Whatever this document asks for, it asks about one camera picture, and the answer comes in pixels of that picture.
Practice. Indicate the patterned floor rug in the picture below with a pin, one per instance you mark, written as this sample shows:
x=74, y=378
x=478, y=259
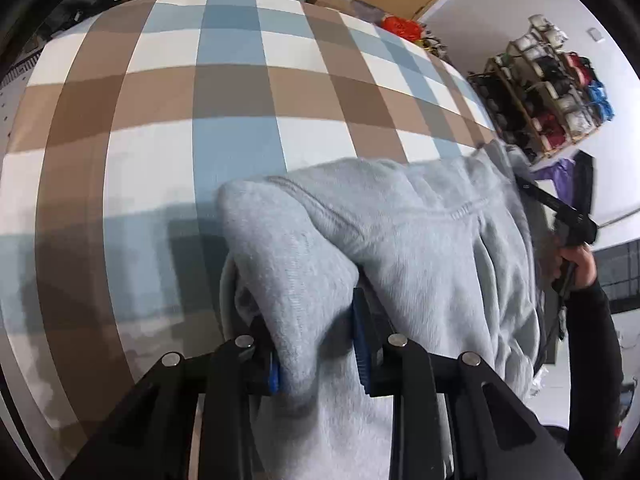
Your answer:
x=22, y=60

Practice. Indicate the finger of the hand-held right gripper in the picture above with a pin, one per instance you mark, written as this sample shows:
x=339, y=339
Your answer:
x=545, y=200

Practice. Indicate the pile of loose shoes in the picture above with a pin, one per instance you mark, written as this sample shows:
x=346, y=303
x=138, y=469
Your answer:
x=434, y=45

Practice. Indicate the purple plastic bag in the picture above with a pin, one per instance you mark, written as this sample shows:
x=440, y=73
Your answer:
x=557, y=177

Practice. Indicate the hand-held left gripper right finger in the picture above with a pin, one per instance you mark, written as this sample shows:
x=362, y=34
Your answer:
x=361, y=345

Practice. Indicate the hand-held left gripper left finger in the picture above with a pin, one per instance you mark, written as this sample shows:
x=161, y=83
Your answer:
x=272, y=375

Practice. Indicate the grey printed hoodie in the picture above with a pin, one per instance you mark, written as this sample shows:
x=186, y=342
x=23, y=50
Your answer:
x=400, y=235

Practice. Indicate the person's right forearm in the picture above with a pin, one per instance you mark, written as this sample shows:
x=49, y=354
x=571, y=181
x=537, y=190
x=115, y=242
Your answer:
x=595, y=360

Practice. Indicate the red plastic bag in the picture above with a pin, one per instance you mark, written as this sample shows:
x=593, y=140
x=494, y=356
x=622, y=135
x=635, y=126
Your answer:
x=400, y=27

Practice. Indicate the checked bed cover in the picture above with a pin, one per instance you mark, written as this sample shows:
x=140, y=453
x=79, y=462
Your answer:
x=150, y=135

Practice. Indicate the wall light switch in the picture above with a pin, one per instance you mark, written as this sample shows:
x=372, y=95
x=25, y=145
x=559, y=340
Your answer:
x=595, y=34

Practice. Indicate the person's right hand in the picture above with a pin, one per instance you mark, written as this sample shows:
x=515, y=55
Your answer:
x=582, y=267

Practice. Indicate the shoe rack with shoes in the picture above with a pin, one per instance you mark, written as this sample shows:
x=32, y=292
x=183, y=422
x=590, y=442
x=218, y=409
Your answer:
x=550, y=85

